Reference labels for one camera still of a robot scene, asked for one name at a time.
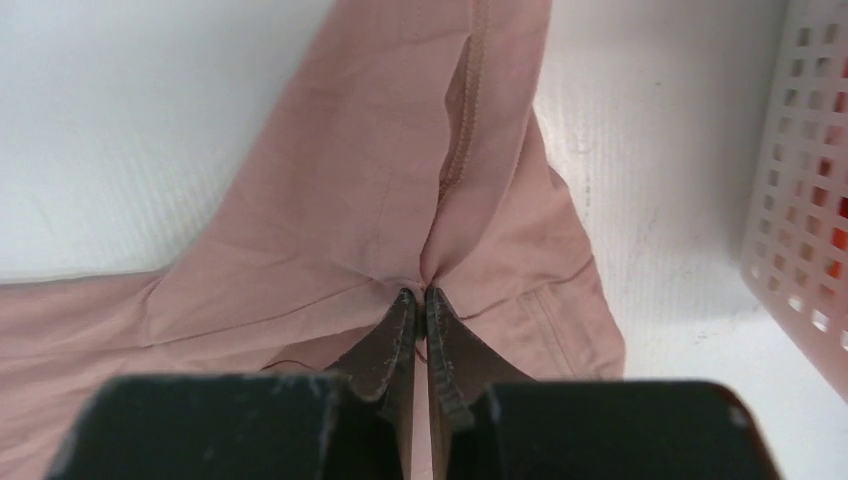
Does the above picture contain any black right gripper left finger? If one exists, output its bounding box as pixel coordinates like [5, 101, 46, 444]
[324, 289, 418, 479]

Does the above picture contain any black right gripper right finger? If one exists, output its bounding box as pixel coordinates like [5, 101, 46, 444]
[425, 287, 532, 479]

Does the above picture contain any dusty pink graphic t-shirt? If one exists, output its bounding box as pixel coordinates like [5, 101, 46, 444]
[1, 1, 625, 479]

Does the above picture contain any white plastic laundry basket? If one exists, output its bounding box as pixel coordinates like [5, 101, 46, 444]
[741, 1, 847, 398]

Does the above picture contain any orange t-shirt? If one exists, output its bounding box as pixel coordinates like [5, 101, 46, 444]
[813, 57, 847, 281]

